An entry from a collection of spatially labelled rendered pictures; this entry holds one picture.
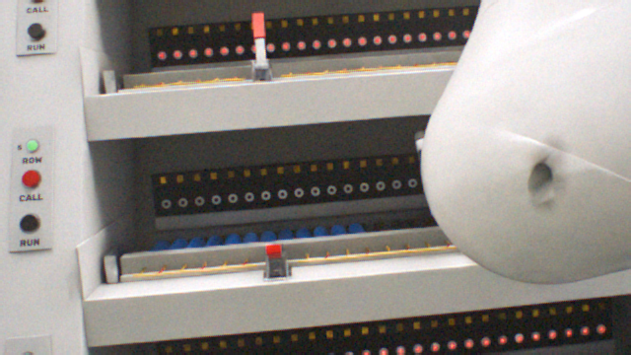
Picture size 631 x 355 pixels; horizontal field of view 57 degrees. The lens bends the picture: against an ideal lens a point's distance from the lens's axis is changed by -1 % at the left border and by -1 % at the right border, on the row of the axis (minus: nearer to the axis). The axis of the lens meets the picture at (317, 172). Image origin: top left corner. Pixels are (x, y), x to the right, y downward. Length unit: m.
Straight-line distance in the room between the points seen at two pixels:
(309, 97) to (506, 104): 0.39
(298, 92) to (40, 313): 0.32
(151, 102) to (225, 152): 0.20
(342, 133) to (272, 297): 0.31
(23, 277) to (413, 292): 0.36
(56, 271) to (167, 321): 0.11
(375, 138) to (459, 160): 0.56
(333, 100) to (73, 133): 0.26
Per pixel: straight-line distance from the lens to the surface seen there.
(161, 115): 0.62
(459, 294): 0.59
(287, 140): 0.79
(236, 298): 0.56
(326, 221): 0.72
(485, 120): 0.24
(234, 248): 0.61
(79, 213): 0.60
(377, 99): 0.61
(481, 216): 0.24
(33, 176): 0.62
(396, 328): 0.72
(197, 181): 0.74
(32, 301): 0.61
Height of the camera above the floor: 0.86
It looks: 15 degrees up
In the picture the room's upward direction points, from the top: 6 degrees counter-clockwise
